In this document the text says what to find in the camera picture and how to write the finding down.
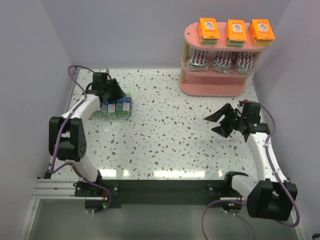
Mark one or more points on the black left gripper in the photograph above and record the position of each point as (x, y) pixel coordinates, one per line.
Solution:
(113, 91)

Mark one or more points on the blue green sponge pack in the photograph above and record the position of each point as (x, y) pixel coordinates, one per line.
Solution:
(108, 110)
(97, 114)
(123, 106)

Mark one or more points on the purple striped sponge pack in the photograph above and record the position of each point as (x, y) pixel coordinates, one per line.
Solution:
(244, 62)
(197, 60)
(222, 61)

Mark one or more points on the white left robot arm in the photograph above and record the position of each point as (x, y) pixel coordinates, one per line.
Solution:
(67, 142)

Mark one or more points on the orange green Sponge Daddy box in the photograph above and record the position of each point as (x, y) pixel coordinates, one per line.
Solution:
(208, 32)

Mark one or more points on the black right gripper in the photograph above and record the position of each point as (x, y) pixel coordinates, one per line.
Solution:
(230, 120)

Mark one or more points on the pink three-tier shelf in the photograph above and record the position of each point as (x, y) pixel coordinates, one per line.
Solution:
(209, 82)

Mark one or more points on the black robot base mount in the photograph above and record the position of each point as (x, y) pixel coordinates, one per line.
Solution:
(153, 192)

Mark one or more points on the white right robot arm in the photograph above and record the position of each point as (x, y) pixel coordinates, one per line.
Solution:
(272, 195)

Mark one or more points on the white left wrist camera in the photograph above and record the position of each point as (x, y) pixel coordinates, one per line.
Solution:
(107, 71)

